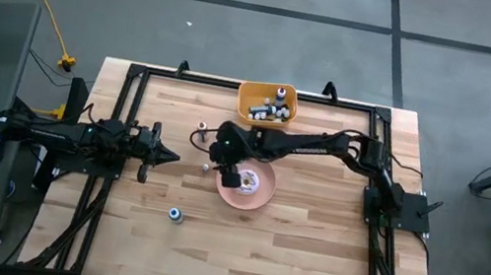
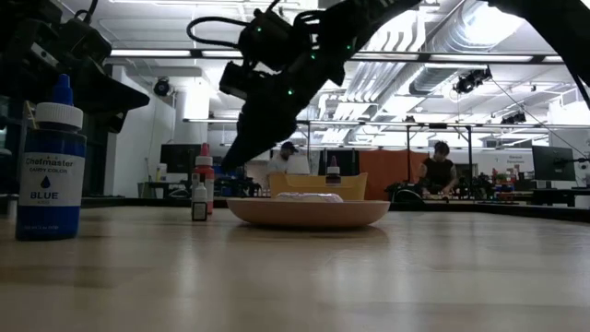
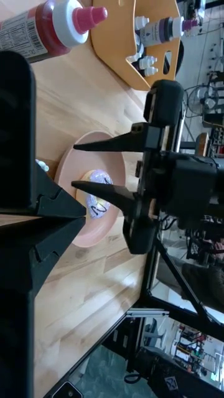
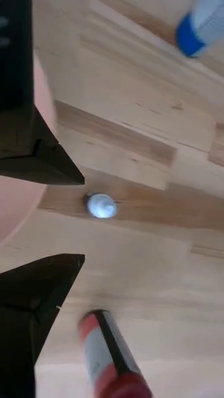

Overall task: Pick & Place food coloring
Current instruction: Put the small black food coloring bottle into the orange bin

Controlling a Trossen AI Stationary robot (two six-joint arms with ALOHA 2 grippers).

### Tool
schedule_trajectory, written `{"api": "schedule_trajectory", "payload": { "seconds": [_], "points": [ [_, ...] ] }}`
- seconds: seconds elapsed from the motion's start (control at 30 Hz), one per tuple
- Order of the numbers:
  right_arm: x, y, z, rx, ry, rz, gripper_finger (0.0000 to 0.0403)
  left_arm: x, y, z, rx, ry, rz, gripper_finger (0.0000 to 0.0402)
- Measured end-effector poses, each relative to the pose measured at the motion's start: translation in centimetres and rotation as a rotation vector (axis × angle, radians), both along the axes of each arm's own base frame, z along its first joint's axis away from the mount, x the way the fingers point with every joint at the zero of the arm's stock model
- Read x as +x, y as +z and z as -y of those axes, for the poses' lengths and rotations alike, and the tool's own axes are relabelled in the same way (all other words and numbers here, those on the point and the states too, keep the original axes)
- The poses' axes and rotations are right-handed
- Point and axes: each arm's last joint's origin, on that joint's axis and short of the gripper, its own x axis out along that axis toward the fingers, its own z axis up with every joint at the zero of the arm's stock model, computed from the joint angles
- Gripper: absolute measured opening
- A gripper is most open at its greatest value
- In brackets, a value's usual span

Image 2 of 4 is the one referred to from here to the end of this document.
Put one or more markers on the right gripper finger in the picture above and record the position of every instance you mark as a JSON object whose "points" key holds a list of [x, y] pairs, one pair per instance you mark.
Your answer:
{"points": [[263, 133]]}

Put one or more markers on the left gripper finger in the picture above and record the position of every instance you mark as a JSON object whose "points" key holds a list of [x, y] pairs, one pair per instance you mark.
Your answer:
{"points": [[120, 92]]}

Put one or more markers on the small food coloring bottle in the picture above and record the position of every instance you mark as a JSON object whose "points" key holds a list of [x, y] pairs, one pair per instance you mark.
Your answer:
{"points": [[199, 209]]}

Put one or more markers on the large blue food coloring bottle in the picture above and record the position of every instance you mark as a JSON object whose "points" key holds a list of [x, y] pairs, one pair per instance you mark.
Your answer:
{"points": [[50, 184]]}

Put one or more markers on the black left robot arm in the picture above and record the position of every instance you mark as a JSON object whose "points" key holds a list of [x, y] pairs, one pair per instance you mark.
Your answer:
{"points": [[18, 55]]}

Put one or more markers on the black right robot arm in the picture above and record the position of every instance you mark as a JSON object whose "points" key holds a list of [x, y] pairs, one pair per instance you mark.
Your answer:
{"points": [[369, 23]]}

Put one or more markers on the person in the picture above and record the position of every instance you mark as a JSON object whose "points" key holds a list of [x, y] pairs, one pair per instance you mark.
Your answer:
{"points": [[282, 161], [438, 173]]}

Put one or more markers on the frosted toy donut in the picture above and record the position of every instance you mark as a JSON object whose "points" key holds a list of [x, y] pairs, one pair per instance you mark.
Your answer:
{"points": [[309, 197]]}

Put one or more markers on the black monitor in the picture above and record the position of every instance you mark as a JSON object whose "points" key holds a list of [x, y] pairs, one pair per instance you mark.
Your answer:
{"points": [[553, 163], [180, 159]]}

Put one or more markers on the pink plate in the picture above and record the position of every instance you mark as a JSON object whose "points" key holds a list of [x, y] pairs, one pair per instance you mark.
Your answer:
{"points": [[309, 213]]}

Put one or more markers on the orange partition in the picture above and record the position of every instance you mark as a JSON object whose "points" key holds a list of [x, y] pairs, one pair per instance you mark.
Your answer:
{"points": [[389, 173]]}

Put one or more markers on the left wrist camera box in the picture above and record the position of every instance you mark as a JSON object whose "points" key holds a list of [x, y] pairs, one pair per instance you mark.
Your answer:
{"points": [[85, 41]]}

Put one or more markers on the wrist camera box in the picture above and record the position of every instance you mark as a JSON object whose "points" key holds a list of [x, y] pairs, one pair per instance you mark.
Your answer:
{"points": [[236, 80], [85, 41]]}

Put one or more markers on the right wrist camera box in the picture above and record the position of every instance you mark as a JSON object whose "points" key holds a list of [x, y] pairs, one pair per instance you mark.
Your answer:
{"points": [[236, 80]]}

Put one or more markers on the black aluminium table frame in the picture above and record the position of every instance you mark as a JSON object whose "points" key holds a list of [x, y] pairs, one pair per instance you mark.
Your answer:
{"points": [[138, 202]]}

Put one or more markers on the black overhead camera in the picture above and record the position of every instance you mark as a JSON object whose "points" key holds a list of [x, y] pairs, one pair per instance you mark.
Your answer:
{"points": [[472, 80]]}

